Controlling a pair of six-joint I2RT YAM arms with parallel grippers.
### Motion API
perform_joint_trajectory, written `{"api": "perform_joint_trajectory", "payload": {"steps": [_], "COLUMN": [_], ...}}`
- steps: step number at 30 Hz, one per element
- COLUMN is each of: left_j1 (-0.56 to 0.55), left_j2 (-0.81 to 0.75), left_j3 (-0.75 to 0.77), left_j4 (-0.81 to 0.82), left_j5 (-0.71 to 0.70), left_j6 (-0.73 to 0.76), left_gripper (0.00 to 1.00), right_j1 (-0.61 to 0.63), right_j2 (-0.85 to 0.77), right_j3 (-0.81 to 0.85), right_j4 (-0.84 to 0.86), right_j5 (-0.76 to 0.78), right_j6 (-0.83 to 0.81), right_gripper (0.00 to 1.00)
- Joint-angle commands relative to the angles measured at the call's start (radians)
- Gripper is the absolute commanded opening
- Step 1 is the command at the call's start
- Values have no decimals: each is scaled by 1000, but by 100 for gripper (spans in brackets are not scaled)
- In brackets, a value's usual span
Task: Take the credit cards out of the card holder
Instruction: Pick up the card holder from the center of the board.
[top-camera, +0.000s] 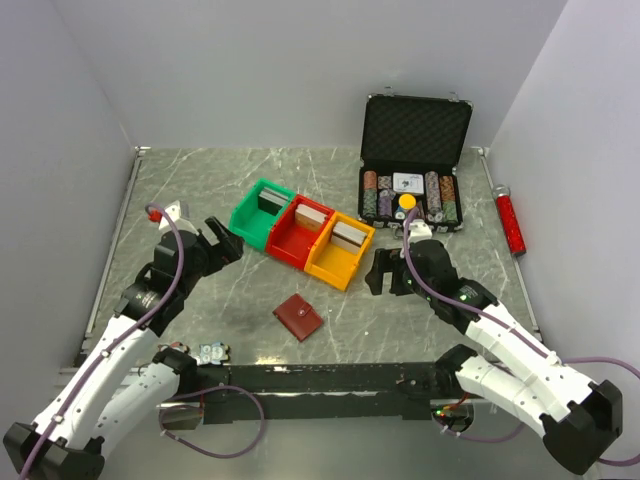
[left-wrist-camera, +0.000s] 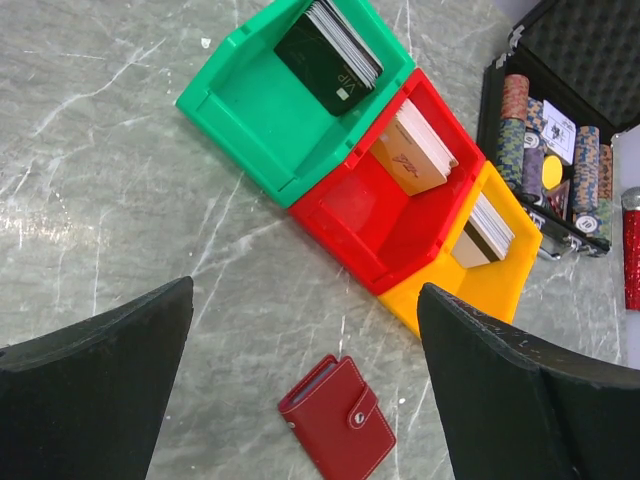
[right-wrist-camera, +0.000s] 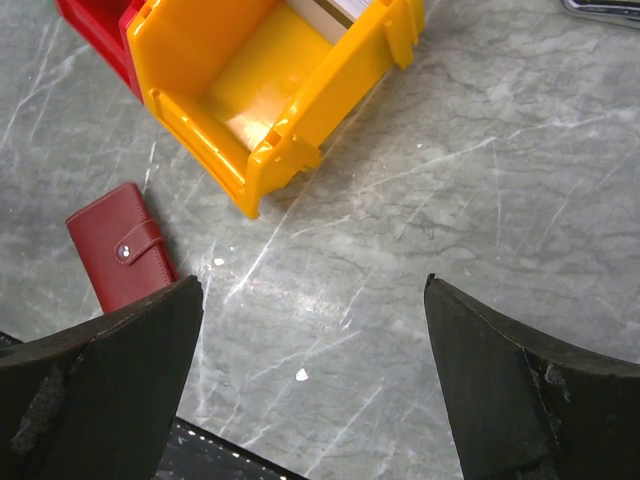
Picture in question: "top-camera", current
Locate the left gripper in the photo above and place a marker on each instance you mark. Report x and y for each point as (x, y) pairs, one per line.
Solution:
(226, 251)

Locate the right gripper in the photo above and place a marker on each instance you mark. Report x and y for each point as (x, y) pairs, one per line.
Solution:
(387, 261)

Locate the red leather card holder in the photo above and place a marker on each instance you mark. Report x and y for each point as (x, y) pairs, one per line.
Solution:
(298, 317)

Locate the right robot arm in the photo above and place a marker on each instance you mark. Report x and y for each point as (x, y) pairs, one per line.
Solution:
(577, 418)

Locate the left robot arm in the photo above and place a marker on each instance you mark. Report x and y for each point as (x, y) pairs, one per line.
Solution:
(76, 433)

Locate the cards in yellow bin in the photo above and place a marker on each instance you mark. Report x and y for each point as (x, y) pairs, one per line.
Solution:
(347, 237)

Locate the cards in green bin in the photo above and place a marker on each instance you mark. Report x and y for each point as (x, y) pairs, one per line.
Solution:
(271, 201)

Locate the cards in red bin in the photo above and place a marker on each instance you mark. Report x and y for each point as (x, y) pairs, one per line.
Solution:
(309, 218)

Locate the white playing card deck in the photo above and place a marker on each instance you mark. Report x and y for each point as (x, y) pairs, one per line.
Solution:
(412, 183)

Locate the green plastic bin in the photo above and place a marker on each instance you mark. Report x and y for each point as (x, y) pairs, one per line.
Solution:
(253, 224)

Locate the yellow plastic bin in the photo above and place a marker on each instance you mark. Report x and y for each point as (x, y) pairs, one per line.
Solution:
(337, 263)

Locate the red plastic bin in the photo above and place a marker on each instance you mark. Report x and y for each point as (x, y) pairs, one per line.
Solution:
(289, 243)

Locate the yellow dealer chip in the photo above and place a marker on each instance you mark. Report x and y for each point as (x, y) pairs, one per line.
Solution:
(407, 202)

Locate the cartoon sticker tag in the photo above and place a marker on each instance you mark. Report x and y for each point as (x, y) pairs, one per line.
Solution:
(214, 353)

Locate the black poker chip case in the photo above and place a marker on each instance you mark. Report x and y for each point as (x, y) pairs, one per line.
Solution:
(409, 137)

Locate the red glitter tube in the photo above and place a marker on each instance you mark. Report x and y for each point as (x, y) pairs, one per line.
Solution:
(510, 224)

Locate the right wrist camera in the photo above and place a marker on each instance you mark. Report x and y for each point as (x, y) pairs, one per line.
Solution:
(416, 230)

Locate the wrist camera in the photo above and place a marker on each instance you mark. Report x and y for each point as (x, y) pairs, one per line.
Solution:
(416, 230)
(178, 211)

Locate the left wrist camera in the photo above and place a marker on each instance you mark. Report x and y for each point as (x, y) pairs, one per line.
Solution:
(178, 211)

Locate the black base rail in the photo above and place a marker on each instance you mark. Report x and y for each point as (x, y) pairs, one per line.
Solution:
(328, 391)

